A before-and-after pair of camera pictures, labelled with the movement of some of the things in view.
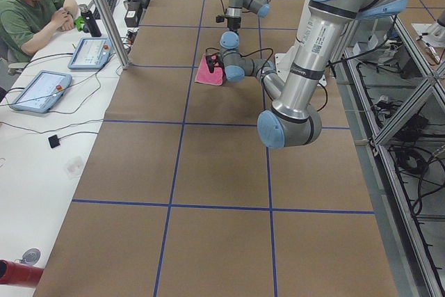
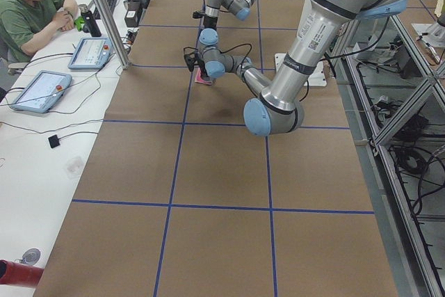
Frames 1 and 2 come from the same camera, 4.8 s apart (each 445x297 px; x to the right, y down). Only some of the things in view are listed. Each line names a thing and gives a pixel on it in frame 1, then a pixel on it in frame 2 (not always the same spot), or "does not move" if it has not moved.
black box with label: [133, 8] does not move
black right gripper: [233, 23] -> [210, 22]
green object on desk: [79, 22] does not move
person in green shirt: [30, 8] does not move
